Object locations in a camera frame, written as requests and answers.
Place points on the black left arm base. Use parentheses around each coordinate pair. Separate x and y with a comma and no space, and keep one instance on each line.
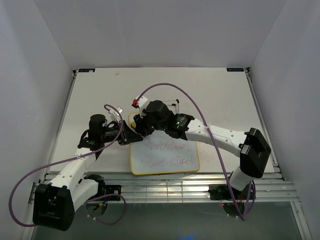
(98,209)

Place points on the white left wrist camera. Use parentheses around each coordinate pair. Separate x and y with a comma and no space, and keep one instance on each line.
(115,115)

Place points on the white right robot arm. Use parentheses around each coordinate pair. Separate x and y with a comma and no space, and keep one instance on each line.
(250,147)

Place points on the blue table corner label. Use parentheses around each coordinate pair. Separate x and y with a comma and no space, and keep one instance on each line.
(235,69)

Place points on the metal wire board stand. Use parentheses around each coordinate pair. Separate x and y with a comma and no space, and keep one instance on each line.
(173,105)

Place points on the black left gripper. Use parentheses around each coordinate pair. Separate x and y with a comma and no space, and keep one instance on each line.
(120,141)

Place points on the blue left corner label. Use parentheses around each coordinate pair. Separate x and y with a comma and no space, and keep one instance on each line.
(86,70)

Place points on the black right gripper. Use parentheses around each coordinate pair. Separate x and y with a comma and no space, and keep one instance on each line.
(141,125)

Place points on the aluminium extrusion frame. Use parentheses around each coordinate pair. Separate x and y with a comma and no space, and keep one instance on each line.
(227,100)

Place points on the yellow framed whiteboard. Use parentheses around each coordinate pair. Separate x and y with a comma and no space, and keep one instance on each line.
(159,153)

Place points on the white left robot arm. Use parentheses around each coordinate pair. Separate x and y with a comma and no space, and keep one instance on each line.
(56,202)

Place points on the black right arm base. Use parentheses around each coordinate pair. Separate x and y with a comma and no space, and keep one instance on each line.
(245,199)

